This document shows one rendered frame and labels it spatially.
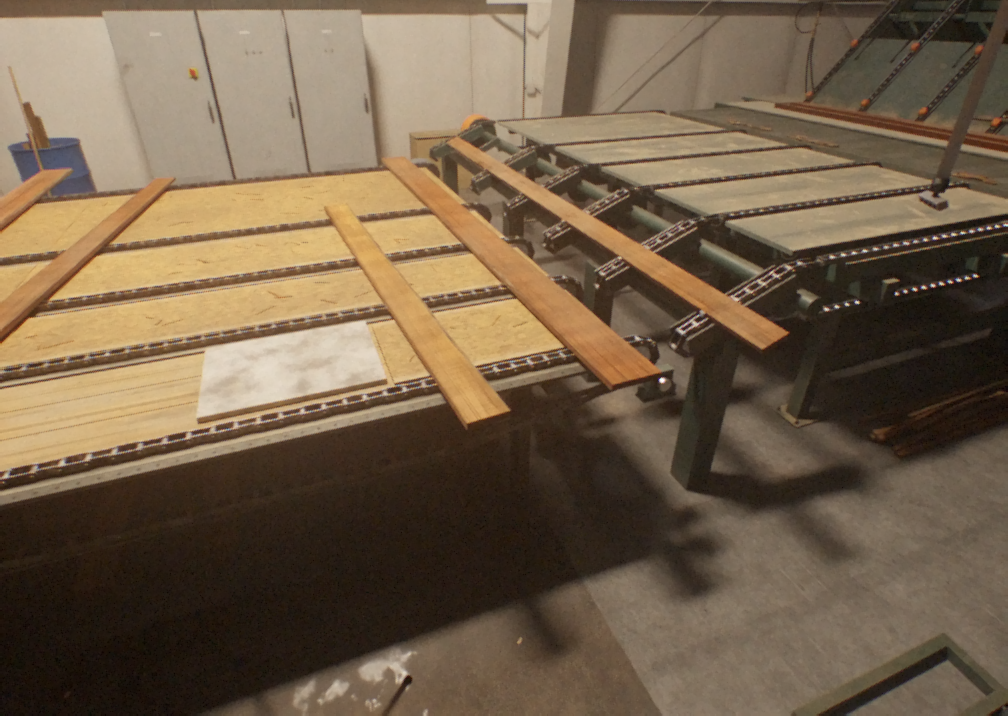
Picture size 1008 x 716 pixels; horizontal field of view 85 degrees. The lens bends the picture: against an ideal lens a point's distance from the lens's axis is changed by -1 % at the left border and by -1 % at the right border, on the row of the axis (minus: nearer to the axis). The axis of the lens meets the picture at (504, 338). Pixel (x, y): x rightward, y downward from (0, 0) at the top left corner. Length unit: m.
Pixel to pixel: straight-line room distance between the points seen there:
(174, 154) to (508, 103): 4.16
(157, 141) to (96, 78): 0.98
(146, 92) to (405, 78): 2.87
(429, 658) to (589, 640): 0.57
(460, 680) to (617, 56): 8.11
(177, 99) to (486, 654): 6.18
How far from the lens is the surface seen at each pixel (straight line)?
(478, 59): 8.08
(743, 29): 10.32
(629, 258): 2.78
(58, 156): 6.99
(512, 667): 2.21
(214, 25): 7.01
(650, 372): 1.98
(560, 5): 7.57
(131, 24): 7.09
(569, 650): 2.25
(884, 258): 2.98
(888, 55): 7.90
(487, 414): 1.73
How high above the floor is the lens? 1.94
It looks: 30 degrees down
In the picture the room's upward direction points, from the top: straight up
